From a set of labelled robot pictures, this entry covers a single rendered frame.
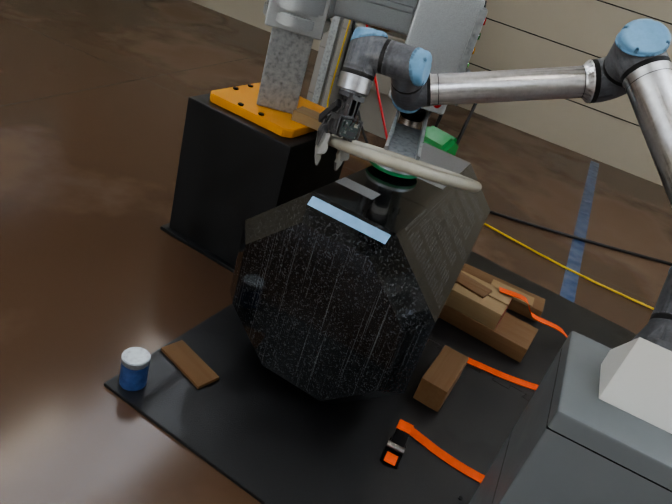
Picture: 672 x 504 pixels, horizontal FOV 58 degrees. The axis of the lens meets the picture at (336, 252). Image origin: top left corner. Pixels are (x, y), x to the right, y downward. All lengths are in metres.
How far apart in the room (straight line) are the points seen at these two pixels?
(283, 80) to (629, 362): 1.98
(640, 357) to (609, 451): 0.23
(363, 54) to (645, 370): 1.03
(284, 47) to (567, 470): 2.09
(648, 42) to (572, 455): 1.00
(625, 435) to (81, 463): 1.59
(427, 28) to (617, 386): 1.34
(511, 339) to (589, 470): 1.59
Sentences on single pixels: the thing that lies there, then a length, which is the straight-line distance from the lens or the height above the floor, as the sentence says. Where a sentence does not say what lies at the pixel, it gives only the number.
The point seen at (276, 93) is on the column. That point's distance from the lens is 2.96.
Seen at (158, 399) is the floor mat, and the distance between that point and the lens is 2.37.
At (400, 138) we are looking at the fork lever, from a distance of 2.24.
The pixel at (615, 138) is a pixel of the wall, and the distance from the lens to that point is 7.32.
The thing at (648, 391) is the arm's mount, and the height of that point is 0.93.
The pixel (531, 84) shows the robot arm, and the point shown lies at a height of 1.43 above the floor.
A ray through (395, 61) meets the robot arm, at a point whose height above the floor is 1.40.
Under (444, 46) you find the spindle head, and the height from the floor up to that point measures 1.36.
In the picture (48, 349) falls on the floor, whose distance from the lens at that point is 2.56.
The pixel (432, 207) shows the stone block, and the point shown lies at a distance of 2.37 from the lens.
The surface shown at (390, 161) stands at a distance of 1.57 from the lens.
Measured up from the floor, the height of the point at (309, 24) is 1.21.
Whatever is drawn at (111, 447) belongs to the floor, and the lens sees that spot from 2.24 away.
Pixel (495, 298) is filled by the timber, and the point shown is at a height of 0.20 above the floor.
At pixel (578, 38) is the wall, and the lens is 7.19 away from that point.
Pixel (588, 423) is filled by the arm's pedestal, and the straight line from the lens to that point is 1.58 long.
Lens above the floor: 1.72
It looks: 30 degrees down
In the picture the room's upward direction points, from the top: 18 degrees clockwise
